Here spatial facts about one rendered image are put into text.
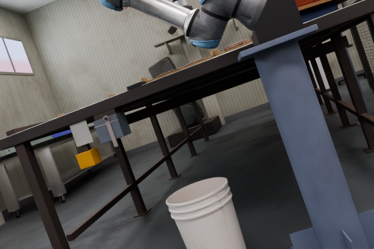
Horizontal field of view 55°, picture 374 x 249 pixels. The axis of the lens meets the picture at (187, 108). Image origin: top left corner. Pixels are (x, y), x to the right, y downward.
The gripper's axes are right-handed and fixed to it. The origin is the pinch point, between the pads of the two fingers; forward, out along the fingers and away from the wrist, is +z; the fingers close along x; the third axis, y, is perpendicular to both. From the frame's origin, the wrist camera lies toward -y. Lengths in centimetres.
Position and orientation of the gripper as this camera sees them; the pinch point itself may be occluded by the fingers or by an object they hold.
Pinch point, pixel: (191, 46)
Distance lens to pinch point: 190.0
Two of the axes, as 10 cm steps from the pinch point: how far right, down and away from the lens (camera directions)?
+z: 3.4, 9.4, 0.3
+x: 2.1, -1.0, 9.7
